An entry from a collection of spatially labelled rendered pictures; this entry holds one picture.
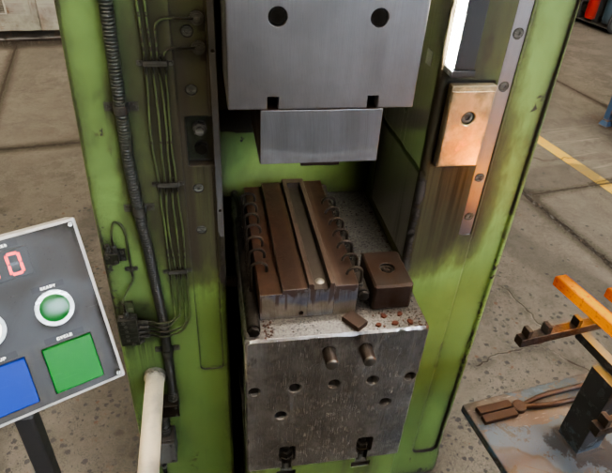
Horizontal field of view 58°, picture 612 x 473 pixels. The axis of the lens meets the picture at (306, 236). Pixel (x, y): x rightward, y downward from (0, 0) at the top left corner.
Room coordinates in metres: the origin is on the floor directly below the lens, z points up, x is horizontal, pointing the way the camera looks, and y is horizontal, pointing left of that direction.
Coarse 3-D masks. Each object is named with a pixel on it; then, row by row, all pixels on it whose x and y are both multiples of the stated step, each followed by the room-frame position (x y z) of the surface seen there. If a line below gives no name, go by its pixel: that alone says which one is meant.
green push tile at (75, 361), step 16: (80, 336) 0.61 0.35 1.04; (48, 352) 0.58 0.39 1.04; (64, 352) 0.59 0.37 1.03; (80, 352) 0.60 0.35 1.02; (96, 352) 0.61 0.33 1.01; (48, 368) 0.56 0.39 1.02; (64, 368) 0.57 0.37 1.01; (80, 368) 0.58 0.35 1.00; (96, 368) 0.59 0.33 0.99; (64, 384) 0.56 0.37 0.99; (80, 384) 0.57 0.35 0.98
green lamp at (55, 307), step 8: (48, 296) 0.63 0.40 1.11; (56, 296) 0.63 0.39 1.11; (40, 304) 0.62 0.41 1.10; (48, 304) 0.62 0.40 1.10; (56, 304) 0.63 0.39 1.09; (64, 304) 0.63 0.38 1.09; (40, 312) 0.61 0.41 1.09; (48, 312) 0.61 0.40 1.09; (56, 312) 0.62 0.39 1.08; (64, 312) 0.62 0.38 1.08; (48, 320) 0.61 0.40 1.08; (56, 320) 0.61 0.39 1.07
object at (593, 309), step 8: (560, 280) 0.91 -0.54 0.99; (568, 280) 0.91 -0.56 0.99; (560, 288) 0.90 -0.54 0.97; (568, 288) 0.88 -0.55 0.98; (576, 288) 0.88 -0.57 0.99; (568, 296) 0.87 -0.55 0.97; (576, 296) 0.86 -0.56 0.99; (584, 296) 0.86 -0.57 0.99; (576, 304) 0.85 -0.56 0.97; (584, 304) 0.84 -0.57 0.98; (592, 304) 0.83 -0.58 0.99; (600, 304) 0.83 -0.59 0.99; (584, 312) 0.83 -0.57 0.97; (592, 312) 0.81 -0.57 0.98; (600, 312) 0.81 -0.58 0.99; (608, 312) 0.81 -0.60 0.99; (600, 320) 0.79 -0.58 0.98; (608, 320) 0.78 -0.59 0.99; (608, 328) 0.77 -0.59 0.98
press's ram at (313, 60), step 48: (240, 0) 0.80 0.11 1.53; (288, 0) 0.81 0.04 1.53; (336, 0) 0.83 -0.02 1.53; (384, 0) 0.84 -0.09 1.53; (240, 48) 0.80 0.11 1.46; (288, 48) 0.81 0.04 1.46; (336, 48) 0.83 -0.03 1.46; (384, 48) 0.84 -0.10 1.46; (240, 96) 0.80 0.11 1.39; (288, 96) 0.81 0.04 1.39; (336, 96) 0.83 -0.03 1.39; (384, 96) 0.84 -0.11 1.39
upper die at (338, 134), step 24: (264, 120) 0.81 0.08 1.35; (288, 120) 0.81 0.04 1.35; (312, 120) 0.82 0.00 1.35; (336, 120) 0.83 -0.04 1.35; (360, 120) 0.84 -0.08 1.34; (264, 144) 0.81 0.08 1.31; (288, 144) 0.81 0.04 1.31; (312, 144) 0.82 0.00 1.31; (336, 144) 0.83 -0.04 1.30; (360, 144) 0.84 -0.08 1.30
